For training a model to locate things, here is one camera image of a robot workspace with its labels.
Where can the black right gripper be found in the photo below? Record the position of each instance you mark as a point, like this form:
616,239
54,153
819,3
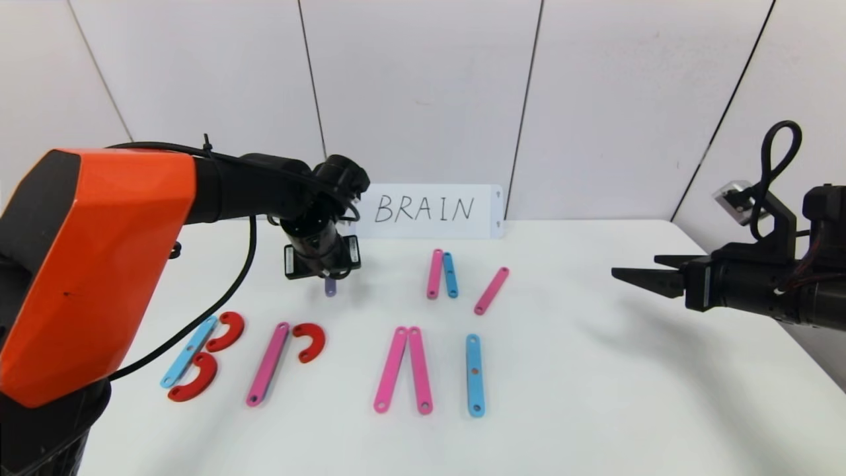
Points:
699,284

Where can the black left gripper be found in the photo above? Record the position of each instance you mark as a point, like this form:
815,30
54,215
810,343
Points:
322,262

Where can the short purple holed strip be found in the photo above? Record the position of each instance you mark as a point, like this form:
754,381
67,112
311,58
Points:
330,287

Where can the red C-shaped piece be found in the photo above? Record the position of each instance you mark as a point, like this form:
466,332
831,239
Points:
316,340
205,379
233,327

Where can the pink holed strip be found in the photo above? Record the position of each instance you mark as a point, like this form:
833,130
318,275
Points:
390,369
491,291
266,367
434,274
420,370

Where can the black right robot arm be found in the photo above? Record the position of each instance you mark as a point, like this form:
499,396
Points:
823,297

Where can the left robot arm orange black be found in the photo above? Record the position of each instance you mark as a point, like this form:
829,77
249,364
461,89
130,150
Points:
92,271

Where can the white BRAIN sign card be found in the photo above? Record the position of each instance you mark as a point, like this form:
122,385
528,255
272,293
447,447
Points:
429,228

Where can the short blue holed strip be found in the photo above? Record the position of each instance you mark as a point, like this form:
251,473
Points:
450,275

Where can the light blue holed strip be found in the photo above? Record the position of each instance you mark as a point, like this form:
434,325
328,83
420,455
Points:
190,351

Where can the long blue holed strip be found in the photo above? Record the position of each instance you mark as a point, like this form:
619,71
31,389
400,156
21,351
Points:
474,375

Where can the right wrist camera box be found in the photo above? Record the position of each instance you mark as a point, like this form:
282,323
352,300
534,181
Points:
733,198

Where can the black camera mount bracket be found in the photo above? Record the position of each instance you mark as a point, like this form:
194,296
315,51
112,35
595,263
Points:
776,225

